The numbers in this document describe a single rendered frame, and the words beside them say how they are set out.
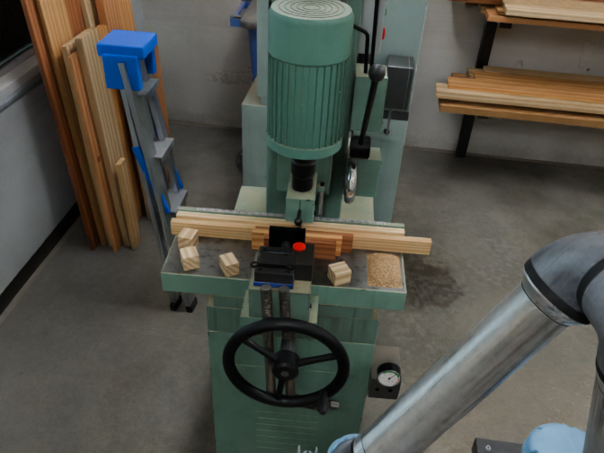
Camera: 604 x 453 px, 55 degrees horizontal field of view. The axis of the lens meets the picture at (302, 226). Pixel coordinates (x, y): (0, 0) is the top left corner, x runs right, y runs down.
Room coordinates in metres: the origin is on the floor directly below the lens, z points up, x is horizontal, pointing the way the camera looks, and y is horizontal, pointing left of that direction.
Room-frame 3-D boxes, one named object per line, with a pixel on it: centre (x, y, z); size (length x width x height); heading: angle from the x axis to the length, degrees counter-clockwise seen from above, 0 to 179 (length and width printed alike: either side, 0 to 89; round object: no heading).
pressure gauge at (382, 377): (0.99, -0.25, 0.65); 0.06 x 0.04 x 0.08; 88
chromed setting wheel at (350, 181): (1.34, -0.12, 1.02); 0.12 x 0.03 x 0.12; 178
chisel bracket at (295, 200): (1.23, 0.00, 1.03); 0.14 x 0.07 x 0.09; 178
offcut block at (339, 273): (1.08, -0.10, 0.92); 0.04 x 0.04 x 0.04; 26
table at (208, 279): (1.11, 0.04, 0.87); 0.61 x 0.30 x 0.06; 88
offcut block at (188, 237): (1.17, 0.29, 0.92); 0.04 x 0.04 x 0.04; 78
